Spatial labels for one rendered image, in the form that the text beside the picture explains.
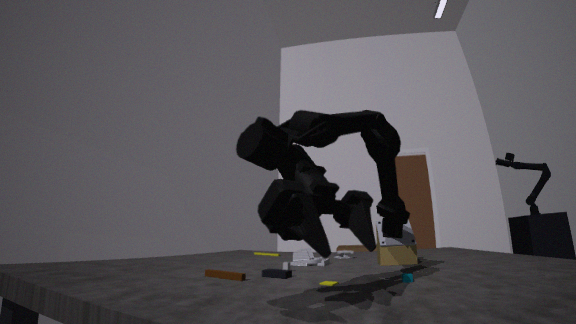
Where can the brown rectangular bar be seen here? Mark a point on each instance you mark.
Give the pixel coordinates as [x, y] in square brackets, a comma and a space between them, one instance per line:
[225, 275]

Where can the small teal block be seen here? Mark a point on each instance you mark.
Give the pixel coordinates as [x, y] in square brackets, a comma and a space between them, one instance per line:
[407, 277]

